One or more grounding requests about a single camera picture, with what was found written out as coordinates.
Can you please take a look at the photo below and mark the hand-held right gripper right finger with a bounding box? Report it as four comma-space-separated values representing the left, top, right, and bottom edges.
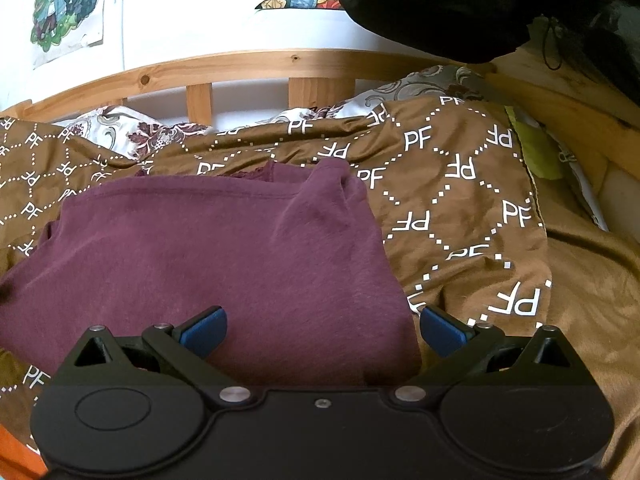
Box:
389, 305, 583, 406

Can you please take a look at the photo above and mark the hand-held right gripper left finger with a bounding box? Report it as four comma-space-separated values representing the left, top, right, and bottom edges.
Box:
60, 306, 253, 407

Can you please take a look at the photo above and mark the maroon long-sleeve shirt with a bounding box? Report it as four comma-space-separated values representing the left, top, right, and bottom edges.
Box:
0, 159, 425, 392

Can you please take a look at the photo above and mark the brown printed blanket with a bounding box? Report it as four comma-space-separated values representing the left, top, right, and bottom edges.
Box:
0, 92, 640, 480

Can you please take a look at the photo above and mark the lime green cloth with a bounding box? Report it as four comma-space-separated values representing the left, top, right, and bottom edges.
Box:
504, 104, 578, 182

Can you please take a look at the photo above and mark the floral white pillow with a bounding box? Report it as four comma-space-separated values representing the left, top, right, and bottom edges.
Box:
52, 64, 488, 162

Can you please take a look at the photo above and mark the black padded jacket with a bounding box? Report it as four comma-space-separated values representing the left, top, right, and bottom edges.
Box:
331, 0, 640, 72

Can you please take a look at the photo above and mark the blond cartoon figure poster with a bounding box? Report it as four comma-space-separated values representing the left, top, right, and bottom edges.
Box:
29, 0, 107, 71

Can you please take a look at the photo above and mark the wooden bed frame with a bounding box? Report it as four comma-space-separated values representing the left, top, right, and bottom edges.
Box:
0, 42, 640, 233

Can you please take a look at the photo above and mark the white wall pipe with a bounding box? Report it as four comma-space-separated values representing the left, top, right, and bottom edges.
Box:
111, 0, 127, 70

